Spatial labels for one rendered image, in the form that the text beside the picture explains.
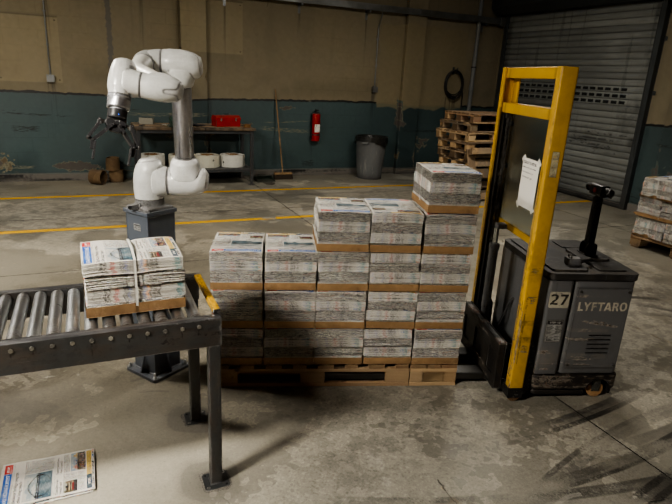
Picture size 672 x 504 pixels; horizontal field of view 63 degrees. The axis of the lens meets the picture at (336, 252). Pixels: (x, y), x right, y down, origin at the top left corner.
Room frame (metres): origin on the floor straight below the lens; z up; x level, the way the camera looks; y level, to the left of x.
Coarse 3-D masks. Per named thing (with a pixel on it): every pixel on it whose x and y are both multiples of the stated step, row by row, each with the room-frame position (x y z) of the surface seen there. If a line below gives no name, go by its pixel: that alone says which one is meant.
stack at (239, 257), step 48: (240, 240) 3.00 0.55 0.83; (288, 240) 3.05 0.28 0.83; (240, 336) 2.81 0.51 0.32; (288, 336) 2.83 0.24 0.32; (336, 336) 2.86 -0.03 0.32; (384, 336) 2.90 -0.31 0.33; (240, 384) 2.80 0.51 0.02; (288, 384) 2.83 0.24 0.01; (336, 384) 2.86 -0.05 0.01; (384, 384) 2.90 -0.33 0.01
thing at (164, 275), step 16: (144, 240) 2.26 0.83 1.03; (160, 240) 2.26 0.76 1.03; (144, 256) 2.05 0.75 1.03; (160, 256) 2.06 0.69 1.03; (176, 256) 2.08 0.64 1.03; (144, 272) 2.02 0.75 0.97; (160, 272) 2.05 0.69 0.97; (176, 272) 2.07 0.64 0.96; (144, 288) 2.03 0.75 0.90; (160, 288) 2.05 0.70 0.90; (176, 288) 2.08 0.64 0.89
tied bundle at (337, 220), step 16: (320, 208) 2.91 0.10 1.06; (336, 208) 2.93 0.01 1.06; (352, 208) 2.96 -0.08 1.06; (368, 208) 2.98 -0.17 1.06; (320, 224) 2.86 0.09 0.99; (336, 224) 2.87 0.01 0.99; (352, 224) 2.88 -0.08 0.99; (368, 224) 2.89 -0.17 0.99; (320, 240) 2.85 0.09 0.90; (336, 240) 2.86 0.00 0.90; (352, 240) 2.87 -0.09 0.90; (368, 240) 2.88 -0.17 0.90
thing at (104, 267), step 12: (108, 240) 2.22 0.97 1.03; (84, 252) 2.06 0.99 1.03; (96, 252) 2.06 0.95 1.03; (108, 252) 2.07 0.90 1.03; (120, 252) 2.09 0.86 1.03; (84, 264) 1.93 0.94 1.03; (96, 264) 1.95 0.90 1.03; (108, 264) 1.97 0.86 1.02; (120, 264) 1.98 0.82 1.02; (84, 276) 1.93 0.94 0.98; (96, 276) 1.95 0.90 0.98; (108, 276) 1.97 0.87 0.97; (120, 276) 1.99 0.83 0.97; (96, 288) 1.95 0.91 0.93; (108, 288) 1.97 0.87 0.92; (120, 288) 1.99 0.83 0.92; (96, 300) 1.95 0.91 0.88; (108, 300) 1.97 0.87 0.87; (120, 300) 1.99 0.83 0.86
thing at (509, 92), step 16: (512, 80) 3.53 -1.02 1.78; (512, 96) 3.52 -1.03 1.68; (496, 128) 3.50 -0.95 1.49; (496, 144) 3.48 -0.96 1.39; (496, 160) 3.47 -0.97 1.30; (496, 176) 3.51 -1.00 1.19; (496, 192) 3.51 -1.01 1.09; (496, 208) 3.48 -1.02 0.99; (480, 240) 3.51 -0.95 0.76; (480, 256) 3.48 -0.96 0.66; (480, 272) 3.48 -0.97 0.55; (480, 288) 3.51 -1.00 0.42; (480, 304) 3.45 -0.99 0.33
